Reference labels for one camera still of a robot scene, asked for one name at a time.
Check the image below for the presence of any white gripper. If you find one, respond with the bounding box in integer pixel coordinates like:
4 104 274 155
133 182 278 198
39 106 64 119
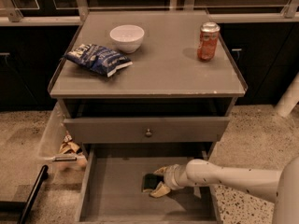
149 164 189 198

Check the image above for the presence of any green yellow sponge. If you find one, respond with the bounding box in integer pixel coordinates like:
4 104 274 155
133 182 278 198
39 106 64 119
142 174 164 192

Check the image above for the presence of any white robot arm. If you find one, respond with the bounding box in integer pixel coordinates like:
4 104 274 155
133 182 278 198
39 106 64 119
150 158 299 224

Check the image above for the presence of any grey top drawer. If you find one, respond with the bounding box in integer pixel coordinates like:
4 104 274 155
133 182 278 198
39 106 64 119
64 117 229 144

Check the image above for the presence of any grey open middle drawer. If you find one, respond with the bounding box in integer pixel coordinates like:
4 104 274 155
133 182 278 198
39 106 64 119
75 147 219 224

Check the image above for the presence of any grey drawer cabinet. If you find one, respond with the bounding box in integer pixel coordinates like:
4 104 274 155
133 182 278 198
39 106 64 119
50 11 247 157

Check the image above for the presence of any clear plastic storage bin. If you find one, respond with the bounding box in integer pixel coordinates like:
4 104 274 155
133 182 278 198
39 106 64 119
37 104 87 171

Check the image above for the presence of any blue chip bag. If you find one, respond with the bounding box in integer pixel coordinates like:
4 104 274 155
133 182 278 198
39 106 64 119
64 44 133 77

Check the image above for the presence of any white ceramic bowl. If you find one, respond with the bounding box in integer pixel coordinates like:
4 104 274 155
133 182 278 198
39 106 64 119
109 24 145 53

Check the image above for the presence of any orange soda can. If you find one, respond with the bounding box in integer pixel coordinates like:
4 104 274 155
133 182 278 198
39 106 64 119
197 21 220 62

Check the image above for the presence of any black bar handle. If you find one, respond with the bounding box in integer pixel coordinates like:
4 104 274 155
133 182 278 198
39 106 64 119
17 165 49 224

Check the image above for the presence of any white post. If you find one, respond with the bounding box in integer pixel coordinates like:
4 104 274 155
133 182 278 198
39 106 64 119
275 72 299 117

